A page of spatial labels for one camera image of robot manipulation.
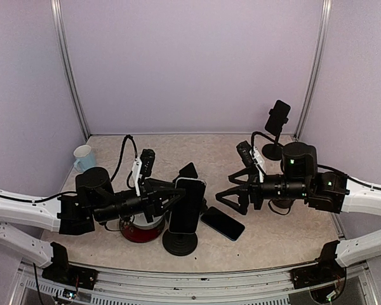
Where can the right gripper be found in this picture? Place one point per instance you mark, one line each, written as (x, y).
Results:
(253, 184)

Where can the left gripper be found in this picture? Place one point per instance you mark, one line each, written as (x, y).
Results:
(152, 198)

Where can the silver-edged black smartphone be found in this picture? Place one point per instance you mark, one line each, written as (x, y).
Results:
(185, 213)

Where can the black pole phone stand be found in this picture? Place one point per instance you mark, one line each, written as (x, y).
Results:
(179, 244)
(272, 151)

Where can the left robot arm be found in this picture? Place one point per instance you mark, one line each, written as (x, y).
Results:
(76, 213)

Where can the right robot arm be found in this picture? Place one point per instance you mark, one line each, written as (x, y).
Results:
(331, 191)

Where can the black folding phone stand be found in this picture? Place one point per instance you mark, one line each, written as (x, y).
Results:
(189, 171)

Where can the white ceramic bowl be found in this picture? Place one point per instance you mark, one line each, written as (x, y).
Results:
(141, 222)

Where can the red floral plate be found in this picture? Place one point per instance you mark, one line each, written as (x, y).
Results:
(138, 235)

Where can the blue-edged black smartphone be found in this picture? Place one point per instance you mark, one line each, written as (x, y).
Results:
(222, 223)

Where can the light blue mug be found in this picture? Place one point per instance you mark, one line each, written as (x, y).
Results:
(84, 158)

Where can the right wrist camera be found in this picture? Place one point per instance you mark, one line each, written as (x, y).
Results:
(244, 151)

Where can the round-base plate phone stand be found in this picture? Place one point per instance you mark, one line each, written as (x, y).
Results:
(283, 204)

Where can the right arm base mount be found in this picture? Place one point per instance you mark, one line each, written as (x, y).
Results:
(326, 269)

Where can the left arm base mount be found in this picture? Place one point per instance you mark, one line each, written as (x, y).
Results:
(61, 271)

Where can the right aluminium frame post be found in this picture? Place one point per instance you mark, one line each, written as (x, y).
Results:
(315, 68)

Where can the aluminium frame post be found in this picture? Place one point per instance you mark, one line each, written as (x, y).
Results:
(56, 9)
(315, 68)

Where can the left aluminium frame post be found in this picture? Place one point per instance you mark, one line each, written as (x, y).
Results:
(56, 9)

